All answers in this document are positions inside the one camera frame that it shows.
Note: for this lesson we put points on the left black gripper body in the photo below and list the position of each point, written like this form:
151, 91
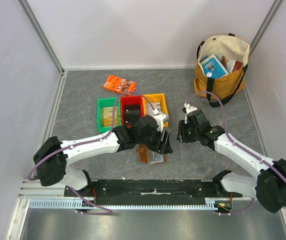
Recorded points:
153, 140

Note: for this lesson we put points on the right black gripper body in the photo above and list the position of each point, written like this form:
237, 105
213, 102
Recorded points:
182, 131

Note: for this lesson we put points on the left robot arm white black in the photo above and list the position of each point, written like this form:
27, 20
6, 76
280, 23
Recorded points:
54, 158

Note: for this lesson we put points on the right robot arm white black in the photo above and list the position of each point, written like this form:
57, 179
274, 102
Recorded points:
267, 180

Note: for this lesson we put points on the black cards in red bin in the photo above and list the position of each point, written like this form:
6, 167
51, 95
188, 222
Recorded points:
131, 113

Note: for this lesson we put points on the white cards in yellow bin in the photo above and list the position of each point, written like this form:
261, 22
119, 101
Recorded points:
154, 109

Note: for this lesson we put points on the gold cards in green bin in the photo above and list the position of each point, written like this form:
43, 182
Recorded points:
108, 115

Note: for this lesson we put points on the red plastic bin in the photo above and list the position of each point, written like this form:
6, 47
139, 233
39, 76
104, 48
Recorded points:
128, 100

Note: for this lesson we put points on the yellow plastic bin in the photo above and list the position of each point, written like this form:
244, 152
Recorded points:
158, 101

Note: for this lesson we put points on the yellow canvas tote bag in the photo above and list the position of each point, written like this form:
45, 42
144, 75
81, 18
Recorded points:
233, 48

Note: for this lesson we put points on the green plastic bin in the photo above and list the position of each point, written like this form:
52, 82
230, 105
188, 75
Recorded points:
106, 102

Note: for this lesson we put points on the orange snack box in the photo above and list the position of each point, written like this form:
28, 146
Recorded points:
119, 85

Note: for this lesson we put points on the blue white razor box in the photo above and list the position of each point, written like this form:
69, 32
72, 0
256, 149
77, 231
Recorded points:
213, 67

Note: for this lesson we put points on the brown item in bag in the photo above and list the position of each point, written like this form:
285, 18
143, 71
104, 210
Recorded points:
223, 61

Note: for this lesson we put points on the white red box in bag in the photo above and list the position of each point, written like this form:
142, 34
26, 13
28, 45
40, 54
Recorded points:
233, 65

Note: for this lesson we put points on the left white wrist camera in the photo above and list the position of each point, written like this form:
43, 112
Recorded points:
161, 120

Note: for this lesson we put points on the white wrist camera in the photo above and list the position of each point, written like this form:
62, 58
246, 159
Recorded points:
187, 109
161, 120

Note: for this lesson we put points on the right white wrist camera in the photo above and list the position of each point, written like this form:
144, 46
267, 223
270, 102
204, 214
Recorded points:
187, 109

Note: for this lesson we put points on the black mounting base plate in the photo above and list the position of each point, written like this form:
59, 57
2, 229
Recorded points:
107, 188

